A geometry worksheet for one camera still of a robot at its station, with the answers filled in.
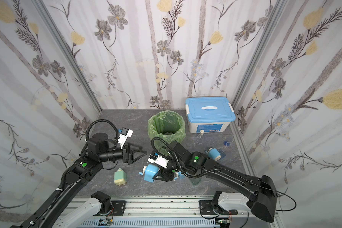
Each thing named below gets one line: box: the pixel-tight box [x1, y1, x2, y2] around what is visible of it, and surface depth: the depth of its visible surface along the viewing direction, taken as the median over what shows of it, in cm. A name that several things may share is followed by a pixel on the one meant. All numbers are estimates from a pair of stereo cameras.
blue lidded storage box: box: [185, 96, 237, 133], surface depth 100 cm
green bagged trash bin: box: [147, 110, 187, 155], surface depth 88 cm
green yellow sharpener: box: [114, 168, 127, 187], surface depth 80 cm
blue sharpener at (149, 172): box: [138, 163, 161, 183], surface depth 67 cm
